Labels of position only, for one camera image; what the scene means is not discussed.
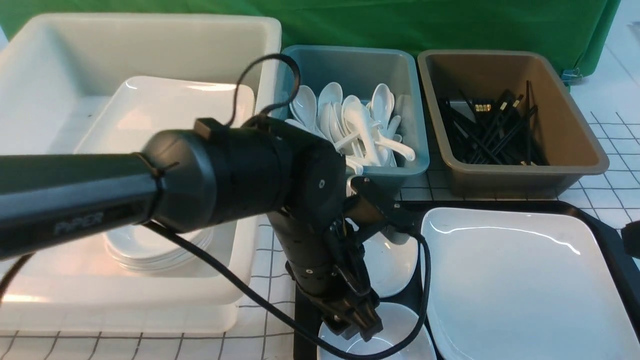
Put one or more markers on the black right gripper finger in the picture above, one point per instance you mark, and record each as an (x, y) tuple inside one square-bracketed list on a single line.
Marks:
[(337, 323)]

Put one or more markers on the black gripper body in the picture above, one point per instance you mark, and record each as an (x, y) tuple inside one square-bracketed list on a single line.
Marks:
[(327, 264)]

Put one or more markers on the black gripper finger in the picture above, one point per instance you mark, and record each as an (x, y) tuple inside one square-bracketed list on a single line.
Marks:
[(366, 323)]

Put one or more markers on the white bowl tray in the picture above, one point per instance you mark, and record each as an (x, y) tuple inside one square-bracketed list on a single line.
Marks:
[(398, 321), (390, 266)]

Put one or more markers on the large white square plate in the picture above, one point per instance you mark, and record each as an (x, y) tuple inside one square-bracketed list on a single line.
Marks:
[(522, 286)]

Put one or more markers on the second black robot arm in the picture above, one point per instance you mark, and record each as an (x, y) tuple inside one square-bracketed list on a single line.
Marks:
[(630, 236)]

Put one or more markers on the white spoon centre bin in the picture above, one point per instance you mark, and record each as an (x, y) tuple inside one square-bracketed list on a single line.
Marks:
[(356, 114)]

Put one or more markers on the white spoon bin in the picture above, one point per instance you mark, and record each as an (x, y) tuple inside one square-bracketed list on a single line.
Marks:
[(382, 105), (356, 114)]

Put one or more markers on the white spoon with red label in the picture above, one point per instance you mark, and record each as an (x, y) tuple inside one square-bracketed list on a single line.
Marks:
[(304, 108)]

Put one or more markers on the white spoon right bin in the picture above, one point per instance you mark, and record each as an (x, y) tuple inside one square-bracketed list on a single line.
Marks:
[(382, 105)]

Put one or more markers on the stack of white bowls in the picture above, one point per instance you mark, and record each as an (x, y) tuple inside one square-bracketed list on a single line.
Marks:
[(138, 249)]

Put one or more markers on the teal plastic bin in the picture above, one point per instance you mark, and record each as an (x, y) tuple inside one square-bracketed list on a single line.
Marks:
[(340, 75)]

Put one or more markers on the pile of black chopsticks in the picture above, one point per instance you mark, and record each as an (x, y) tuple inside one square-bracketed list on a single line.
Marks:
[(494, 132)]

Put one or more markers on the stack of white square plates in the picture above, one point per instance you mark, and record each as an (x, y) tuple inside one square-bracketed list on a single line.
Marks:
[(145, 105)]

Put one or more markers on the black serving tray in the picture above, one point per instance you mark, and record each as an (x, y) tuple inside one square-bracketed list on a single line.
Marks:
[(624, 273)]

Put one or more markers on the brown plastic bin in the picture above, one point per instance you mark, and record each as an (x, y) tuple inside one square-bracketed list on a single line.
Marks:
[(563, 132)]

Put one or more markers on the metal clamp on backdrop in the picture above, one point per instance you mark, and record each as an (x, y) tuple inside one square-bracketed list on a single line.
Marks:
[(571, 77)]

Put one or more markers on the white checkered tablecloth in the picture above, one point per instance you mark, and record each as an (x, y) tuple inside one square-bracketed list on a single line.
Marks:
[(270, 310)]

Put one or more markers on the large white plastic bin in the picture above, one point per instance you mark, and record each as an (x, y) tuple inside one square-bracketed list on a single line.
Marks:
[(57, 76)]

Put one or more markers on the green cloth backdrop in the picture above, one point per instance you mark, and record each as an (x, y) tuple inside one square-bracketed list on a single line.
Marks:
[(571, 34)]

